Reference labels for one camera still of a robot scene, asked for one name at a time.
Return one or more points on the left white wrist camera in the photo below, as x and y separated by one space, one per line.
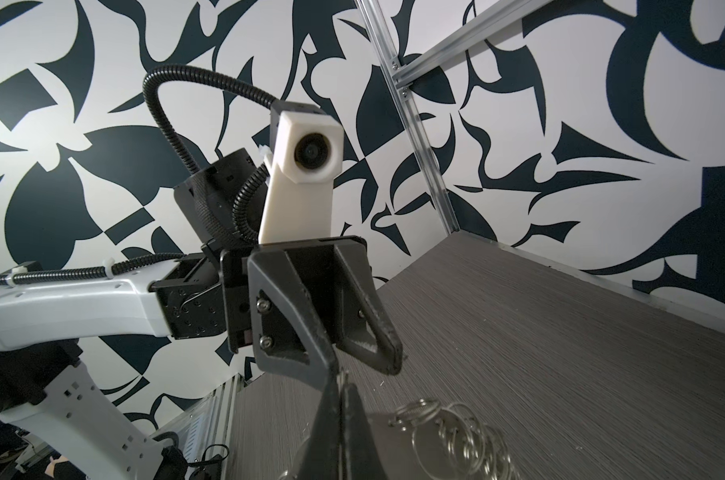
306 154

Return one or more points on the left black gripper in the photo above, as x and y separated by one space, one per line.
291 301

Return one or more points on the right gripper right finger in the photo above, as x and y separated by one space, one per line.
360 459

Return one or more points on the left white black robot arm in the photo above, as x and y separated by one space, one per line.
45 388

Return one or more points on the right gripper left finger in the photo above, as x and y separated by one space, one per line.
321 456

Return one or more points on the silver keyring with red tag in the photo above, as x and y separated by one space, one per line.
448 441

